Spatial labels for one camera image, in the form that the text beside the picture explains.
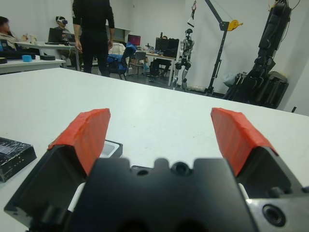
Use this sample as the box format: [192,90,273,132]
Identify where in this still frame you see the dark ribbed round bin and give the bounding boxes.
[267,71,289,107]

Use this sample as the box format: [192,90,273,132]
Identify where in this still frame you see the black laptop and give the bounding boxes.
[45,28,65,44]

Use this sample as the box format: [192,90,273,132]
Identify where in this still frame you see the white wall cabinet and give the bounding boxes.
[106,26,132,43]

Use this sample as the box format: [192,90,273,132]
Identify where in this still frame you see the seated person with VR headset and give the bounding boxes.
[53,15,80,46]

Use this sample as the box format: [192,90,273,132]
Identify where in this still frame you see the monitor with red screen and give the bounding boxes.
[127,34,141,46]

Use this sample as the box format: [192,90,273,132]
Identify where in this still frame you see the glossy black box lid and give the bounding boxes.
[0,137,37,183]

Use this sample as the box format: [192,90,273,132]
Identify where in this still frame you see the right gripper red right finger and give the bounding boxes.
[211,107,304,200]

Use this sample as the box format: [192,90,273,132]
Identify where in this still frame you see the black computer monitor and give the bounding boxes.
[155,37,180,58]

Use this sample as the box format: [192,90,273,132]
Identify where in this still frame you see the folded black stands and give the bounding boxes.
[233,72,248,97]

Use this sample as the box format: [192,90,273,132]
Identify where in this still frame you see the white computer desk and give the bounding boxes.
[131,49,177,87]

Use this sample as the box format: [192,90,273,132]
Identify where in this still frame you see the silver humanoid robot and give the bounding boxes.
[174,28,195,91]

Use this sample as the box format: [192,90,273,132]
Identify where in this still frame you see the black crane with yellow winch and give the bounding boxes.
[204,0,243,97]

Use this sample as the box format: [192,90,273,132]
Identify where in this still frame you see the seated person in beige jacket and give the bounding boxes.
[0,16,27,53]

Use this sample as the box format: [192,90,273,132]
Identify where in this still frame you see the black box with white insert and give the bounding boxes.
[102,139,124,159]

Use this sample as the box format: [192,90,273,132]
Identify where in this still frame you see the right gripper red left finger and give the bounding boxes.
[3,108,111,220]

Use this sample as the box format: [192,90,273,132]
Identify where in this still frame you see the blue office chair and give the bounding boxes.
[107,43,137,80]

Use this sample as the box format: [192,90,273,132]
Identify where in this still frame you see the red hoist hook with strap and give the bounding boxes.
[186,0,197,27]

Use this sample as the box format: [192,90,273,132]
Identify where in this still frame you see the standing person in black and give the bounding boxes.
[71,0,114,77]

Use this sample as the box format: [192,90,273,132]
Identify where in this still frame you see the white side table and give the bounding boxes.
[0,58,66,74]

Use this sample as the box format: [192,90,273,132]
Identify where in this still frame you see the pale plastic bag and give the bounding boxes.
[223,73,236,87]

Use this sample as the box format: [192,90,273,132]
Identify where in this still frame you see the white laptop desk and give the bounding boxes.
[14,41,80,71]

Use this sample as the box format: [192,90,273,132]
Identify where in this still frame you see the tall black folded machine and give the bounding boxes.
[223,0,290,108]

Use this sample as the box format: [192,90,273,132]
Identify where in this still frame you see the grey desk chair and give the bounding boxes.
[132,51,147,75]

